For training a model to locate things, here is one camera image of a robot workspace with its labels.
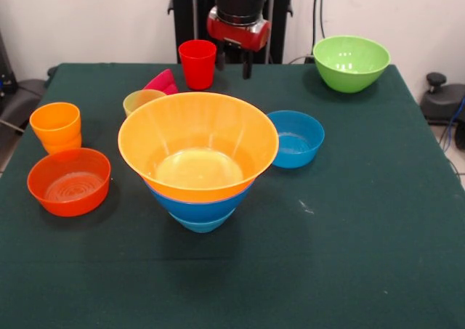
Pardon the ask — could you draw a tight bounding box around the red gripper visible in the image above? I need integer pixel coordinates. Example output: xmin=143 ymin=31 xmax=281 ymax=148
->
xmin=206 ymin=6 xmax=272 ymax=80

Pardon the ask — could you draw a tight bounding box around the red cup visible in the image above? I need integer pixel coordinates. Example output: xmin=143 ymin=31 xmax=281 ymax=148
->
xmin=177 ymin=39 xmax=218 ymax=91

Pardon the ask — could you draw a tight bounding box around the magenta bowl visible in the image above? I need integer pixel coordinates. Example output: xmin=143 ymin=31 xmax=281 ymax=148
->
xmin=142 ymin=68 xmax=179 ymax=96

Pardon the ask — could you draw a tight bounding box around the large yellow bowl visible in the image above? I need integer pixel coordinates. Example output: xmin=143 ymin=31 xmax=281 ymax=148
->
xmin=117 ymin=92 xmax=280 ymax=203

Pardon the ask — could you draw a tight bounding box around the green bowl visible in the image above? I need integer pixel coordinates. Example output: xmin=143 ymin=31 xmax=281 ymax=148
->
xmin=312 ymin=34 xmax=392 ymax=94

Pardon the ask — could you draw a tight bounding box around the flat-bottomed blue bowl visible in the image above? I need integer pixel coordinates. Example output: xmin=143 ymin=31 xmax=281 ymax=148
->
xmin=267 ymin=110 xmax=326 ymax=169

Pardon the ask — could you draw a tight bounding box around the large blue bowl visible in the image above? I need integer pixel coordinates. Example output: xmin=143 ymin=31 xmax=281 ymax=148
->
xmin=145 ymin=179 xmax=255 ymax=223

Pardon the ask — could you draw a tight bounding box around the small light blue bowl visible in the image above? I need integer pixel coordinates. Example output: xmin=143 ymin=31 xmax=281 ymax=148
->
xmin=169 ymin=211 xmax=233 ymax=235

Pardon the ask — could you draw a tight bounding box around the pale yellow cup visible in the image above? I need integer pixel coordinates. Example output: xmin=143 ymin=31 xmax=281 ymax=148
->
xmin=122 ymin=89 xmax=168 ymax=118

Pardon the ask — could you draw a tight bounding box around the amber yellow cup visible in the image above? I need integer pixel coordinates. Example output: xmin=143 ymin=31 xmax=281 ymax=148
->
xmin=28 ymin=102 xmax=81 ymax=145

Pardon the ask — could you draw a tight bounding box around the orange cup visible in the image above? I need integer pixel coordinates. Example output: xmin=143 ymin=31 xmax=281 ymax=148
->
xmin=40 ymin=134 xmax=83 ymax=155

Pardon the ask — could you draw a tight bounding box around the dark green tablecloth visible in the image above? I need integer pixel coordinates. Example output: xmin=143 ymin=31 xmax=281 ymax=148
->
xmin=0 ymin=62 xmax=465 ymax=329

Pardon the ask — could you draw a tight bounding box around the orange bowl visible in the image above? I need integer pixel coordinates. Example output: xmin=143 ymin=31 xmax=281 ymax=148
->
xmin=26 ymin=147 xmax=112 ymax=218

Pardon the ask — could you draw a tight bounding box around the black equipment box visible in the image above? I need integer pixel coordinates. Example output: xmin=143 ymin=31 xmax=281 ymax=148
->
xmin=0 ymin=31 xmax=19 ymax=97

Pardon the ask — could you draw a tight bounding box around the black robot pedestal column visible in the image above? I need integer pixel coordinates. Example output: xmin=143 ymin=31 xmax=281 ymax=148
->
xmin=167 ymin=0 xmax=294 ymax=65

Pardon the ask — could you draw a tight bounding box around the grey cable with plug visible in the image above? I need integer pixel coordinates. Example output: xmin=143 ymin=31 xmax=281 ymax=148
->
xmin=288 ymin=54 xmax=317 ymax=65

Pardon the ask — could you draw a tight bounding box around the black wall cable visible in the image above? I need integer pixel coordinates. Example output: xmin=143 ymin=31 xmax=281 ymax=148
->
xmin=310 ymin=0 xmax=320 ymax=49
xmin=319 ymin=0 xmax=329 ymax=39

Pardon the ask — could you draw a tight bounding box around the black pedestal foot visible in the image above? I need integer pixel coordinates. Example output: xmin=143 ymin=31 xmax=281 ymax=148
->
xmin=0 ymin=65 xmax=59 ymax=134
xmin=423 ymin=71 xmax=465 ymax=125

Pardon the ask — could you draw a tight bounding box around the blue cable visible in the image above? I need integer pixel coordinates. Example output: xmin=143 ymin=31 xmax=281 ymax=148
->
xmin=443 ymin=96 xmax=465 ymax=152

